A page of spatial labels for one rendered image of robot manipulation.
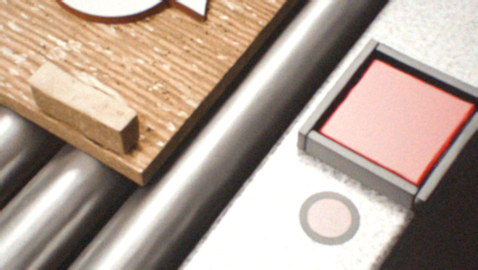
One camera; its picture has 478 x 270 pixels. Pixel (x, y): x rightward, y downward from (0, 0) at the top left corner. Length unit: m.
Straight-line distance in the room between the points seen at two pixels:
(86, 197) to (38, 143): 0.05
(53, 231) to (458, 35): 0.25
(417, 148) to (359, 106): 0.04
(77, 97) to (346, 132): 0.14
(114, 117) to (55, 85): 0.04
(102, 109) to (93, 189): 0.05
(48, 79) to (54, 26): 0.06
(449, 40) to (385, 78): 0.05
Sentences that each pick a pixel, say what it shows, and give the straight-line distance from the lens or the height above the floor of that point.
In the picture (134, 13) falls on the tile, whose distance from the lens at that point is 0.58.
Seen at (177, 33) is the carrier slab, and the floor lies 0.94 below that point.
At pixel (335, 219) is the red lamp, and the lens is 0.54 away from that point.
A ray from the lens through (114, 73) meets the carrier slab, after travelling 0.57.
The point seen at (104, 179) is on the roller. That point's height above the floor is 0.91.
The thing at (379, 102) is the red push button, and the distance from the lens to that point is 0.56.
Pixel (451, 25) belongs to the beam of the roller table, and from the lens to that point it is 0.62.
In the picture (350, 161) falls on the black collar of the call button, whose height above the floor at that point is 0.93.
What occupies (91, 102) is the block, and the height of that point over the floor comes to 0.96.
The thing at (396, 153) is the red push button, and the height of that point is 0.93.
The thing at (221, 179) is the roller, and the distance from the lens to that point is 0.55.
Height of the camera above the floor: 1.39
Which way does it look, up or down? 57 degrees down
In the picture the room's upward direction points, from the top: 2 degrees counter-clockwise
